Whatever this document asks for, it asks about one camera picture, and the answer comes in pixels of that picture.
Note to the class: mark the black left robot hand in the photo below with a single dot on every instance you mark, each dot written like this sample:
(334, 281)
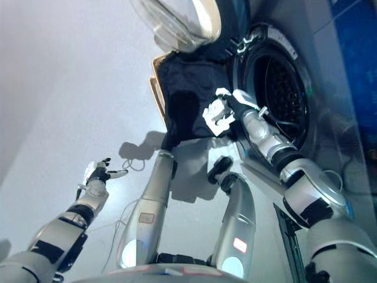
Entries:
(98, 174)

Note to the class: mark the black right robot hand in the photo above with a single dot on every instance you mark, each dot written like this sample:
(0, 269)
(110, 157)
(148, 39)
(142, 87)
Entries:
(235, 106)

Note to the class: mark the white cloth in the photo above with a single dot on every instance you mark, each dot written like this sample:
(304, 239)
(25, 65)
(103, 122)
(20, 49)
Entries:
(218, 128)

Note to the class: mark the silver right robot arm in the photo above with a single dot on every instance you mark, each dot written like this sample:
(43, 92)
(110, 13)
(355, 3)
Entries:
(309, 182)

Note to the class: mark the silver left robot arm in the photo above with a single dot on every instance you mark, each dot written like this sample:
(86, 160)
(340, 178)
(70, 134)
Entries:
(59, 236)

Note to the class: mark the wicker laundry basket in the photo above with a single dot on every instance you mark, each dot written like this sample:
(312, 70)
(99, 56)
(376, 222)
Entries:
(156, 88)

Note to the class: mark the grey front-load washing machine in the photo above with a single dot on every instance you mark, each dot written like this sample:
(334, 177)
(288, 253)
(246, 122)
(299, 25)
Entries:
(324, 88)

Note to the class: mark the round washing machine door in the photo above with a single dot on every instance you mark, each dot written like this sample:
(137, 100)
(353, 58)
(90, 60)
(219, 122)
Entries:
(203, 17)

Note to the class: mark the silver left robot leg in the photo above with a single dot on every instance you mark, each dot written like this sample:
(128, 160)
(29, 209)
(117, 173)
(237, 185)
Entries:
(147, 206)

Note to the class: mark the silver robot leg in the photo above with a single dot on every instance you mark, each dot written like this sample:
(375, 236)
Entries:
(147, 206)
(238, 224)

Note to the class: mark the black garment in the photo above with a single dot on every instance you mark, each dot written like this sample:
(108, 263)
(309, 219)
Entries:
(182, 76)

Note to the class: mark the black right robot foot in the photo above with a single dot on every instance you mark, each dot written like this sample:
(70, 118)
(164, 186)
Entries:
(219, 169)

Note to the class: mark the silver right robot leg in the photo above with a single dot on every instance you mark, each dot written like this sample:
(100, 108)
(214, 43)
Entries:
(238, 224)

